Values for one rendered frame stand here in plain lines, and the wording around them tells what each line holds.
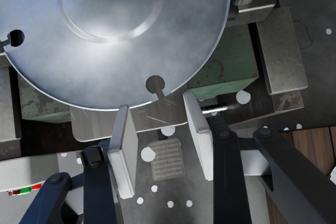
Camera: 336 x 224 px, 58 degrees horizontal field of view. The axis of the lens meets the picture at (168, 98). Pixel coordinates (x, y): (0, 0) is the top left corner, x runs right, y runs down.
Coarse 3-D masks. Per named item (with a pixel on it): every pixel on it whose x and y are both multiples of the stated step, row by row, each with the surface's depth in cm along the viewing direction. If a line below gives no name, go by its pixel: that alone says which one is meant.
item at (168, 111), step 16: (160, 80) 36; (160, 96) 35; (176, 96) 35; (80, 112) 35; (96, 112) 35; (112, 112) 35; (144, 112) 35; (160, 112) 35; (176, 112) 35; (80, 128) 35; (96, 128) 35; (112, 128) 35; (144, 128) 35
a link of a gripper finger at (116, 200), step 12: (84, 156) 15; (96, 156) 15; (84, 168) 15; (96, 168) 15; (108, 168) 14; (84, 180) 14; (96, 180) 14; (108, 180) 13; (84, 192) 13; (96, 192) 13; (108, 192) 12; (84, 204) 12; (96, 204) 12; (108, 204) 12; (84, 216) 11; (96, 216) 11; (108, 216) 11; (120, 216) 13
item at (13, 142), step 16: (0, 80) 51; (16, 80) 54; (0, 96) 50; (16, 96) 52; (0, 112) 50; (16, 112) 51; (0, 128) 49; (16, 128) 50; (32, 128) 57; (48, 128) 64; (64, 128) 73; (0, 144) 51; (16, 144) 51; (32, 144) 55; (48, 144) 62; (64, 144) 71; (80, 144) 82; (96, 144) 98; (0, 160) 51
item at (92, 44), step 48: (0, 0) 37; (48, 0) 37; (96, 0) 36; (144, 0) 36; (192, 0) 36; (48, 48) 36; (96, 48) 36; (144, 48) 36; (192, 48) 36; (96, 96) 35; (144, 96) 35
